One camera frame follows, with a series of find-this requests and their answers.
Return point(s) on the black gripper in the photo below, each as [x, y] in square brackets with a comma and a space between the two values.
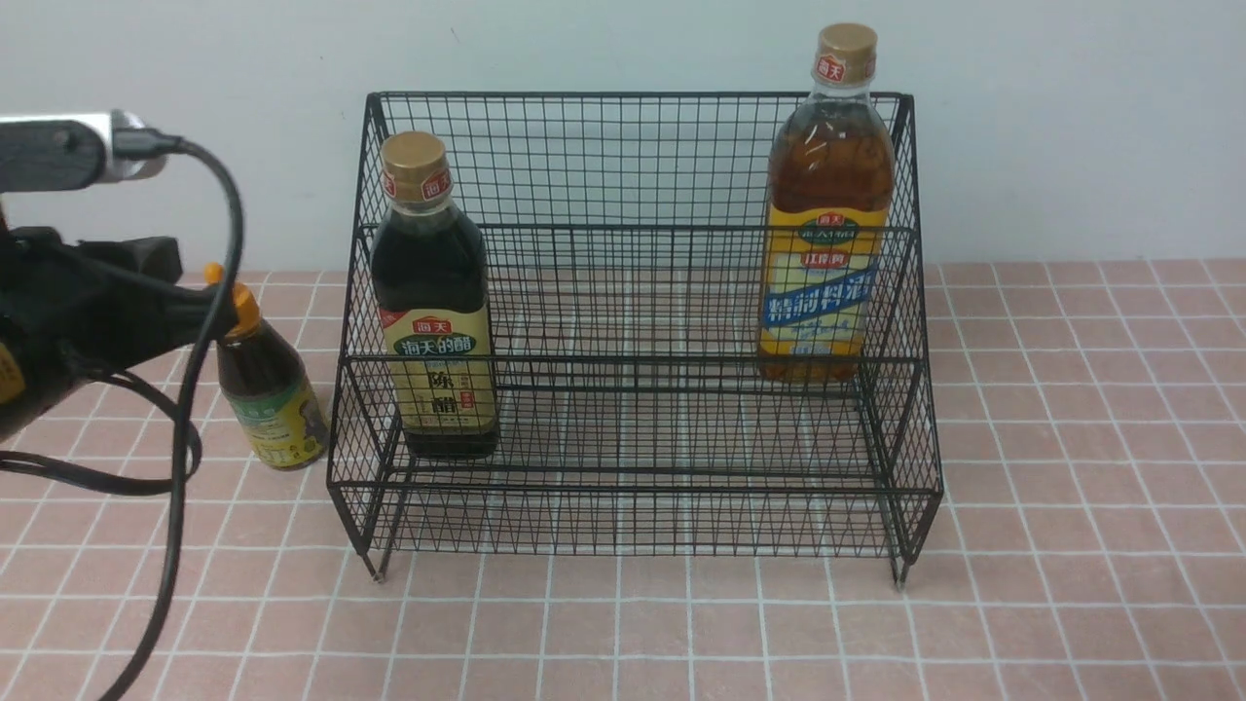
[72, 309]

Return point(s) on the small bottle orange nozzle cap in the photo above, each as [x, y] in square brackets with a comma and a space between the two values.
[267, 385]

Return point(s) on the dark vinegar bottle gold cap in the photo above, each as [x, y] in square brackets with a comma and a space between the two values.
[429, 275]

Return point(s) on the amber cooking wine bottle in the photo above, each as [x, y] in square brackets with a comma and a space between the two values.
[830, 181]

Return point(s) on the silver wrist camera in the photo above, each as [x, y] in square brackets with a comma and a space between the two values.
[68, 152]

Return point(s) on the black wire mesh shelf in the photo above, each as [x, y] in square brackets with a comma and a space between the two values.
[625, 240]

